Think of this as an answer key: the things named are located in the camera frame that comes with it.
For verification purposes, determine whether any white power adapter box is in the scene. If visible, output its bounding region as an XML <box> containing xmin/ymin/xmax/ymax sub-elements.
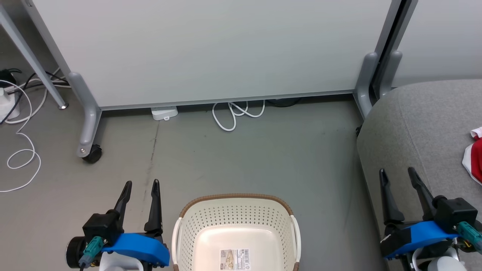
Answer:
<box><xmin>151</xmin><ymin>106</ymin><xmax>178</xmax><ymax>122</ymax></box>

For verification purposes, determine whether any white power strip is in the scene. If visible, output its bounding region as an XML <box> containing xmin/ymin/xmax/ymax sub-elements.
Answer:
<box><xmin>0</xmin><ymin>87</ymin><xmax>20</xmax><ymax>120</ymax></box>

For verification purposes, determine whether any teal right camera connector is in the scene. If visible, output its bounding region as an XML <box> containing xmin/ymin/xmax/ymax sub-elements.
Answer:
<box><xmin>454</xmin><ymin>221</ymin><xmax>482</xmax><ymax>253</ymax></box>

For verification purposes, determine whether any red garment with white stripes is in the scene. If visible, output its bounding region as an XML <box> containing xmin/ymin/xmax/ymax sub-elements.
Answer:
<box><xmin>462</xmin><ymin>127</ymin><xmax>482</xmax><ymax>186</ymax></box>

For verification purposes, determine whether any grey fabric sofa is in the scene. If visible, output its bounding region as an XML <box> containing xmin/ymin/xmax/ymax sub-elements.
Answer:
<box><xmin>356</xmin><ymin>79</ymin><xmax>482</xmax><ymax>271</ymax></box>

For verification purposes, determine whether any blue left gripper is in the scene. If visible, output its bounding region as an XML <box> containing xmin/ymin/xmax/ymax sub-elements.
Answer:
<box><xmin>101</xmin><ymin>179</ymin><xmax>170</xmax><ymax>268</ymax></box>

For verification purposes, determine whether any black floor cable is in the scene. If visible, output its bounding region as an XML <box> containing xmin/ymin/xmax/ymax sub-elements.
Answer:
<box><xmin>0</xmin><ymin>70</ymin><xmax>70</xmax><ymax>125</ymax></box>

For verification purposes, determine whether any looped white cable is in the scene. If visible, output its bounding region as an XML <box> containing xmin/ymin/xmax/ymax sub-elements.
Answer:
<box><xmin>212</xmin><ymin>100</ymin><xmax>266</xmax><ymax>132</ymax></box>

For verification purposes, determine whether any black cable under partition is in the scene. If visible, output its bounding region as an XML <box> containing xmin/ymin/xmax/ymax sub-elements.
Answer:
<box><xmin>267</xmin><ymin>98</ymin><xmax>302</xmax><ymax>108</ymax></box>

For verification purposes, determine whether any black caster wheel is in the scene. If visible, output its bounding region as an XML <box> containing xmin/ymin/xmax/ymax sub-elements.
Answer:
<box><xmin>82</xmin><ymin>144</ymin><xmax>103</xmax><ymax>164</ymax></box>

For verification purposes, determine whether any grey partition leg with caster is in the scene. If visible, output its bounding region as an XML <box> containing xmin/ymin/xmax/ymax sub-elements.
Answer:
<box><xmin>68</xmin><ymin>72</ymin><xmax>102</xmax><ymax>158</ymax></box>

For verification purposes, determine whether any long white floor cable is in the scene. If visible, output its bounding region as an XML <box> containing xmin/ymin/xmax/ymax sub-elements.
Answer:
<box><xmin>0</xmin><ymin>68</ymin><xmax>72</xmax><ymax>193</ymax></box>

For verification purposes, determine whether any teal left camera connector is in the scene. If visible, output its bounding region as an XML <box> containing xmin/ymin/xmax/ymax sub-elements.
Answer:
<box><xmin>78</xmin><ymin>236</ymin><xmax>104</xmax><ymax>268</ymax></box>

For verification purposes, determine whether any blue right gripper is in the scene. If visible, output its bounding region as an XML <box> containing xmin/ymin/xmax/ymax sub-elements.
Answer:
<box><xmin>379</xmin><ymin>167</ymin><xmax>458</xmax><ymax>260</ymax></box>

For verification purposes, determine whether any large white partition panel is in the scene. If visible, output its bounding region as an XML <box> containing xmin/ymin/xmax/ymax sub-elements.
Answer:
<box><xmin>23</xmin><ymin>0</ymin><xmax>403</xmax><ymax>111</ymax></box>

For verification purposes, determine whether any teal camera connector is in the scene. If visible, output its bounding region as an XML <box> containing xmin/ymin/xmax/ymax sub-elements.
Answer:
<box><xmin>454</xmin><ymin>221</ymin><xmax>482</xmax><ymax>253</ymax></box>
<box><xmin>78</xmin><ymin>236</ymin><xmax>104</xmax><ymax>268</ymax></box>

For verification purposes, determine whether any cream perforated laundry basket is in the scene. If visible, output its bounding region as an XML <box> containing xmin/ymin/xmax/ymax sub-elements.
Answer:
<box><xmin>171</xmin><ymin>193</ymin><xmax>302</xmax><ymax>271</ymax></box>

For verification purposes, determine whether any basket barcode sticker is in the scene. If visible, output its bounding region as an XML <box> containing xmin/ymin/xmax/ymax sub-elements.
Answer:
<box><xmin>220</xmin><ymin>248</ymin><xmax>251</xmax><ymax>271</ymax></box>

